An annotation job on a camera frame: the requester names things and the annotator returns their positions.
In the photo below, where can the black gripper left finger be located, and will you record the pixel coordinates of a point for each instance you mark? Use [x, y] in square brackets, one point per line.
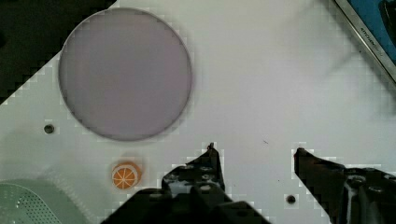
[193, 193]

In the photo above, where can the green perforated colander basket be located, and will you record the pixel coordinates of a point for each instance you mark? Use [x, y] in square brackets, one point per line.
[28, 201]

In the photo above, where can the orange slice toy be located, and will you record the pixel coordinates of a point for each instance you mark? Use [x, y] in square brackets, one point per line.
[126, 175]

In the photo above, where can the silver toaster oven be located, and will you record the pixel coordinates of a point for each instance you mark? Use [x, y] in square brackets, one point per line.
[374, 23]

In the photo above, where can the round lavender plate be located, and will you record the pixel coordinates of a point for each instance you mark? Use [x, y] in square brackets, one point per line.
[125, 74]

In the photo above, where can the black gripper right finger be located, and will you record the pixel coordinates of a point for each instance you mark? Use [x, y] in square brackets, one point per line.
[348, 195]

